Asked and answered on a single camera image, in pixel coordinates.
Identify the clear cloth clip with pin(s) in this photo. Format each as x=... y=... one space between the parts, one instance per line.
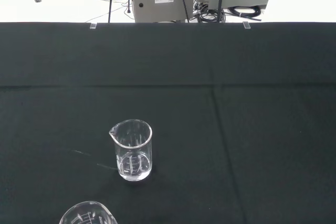
x=246 y=25
x=93 y=25

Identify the black bench cloth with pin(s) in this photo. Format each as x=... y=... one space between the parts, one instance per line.
x=236 y=129

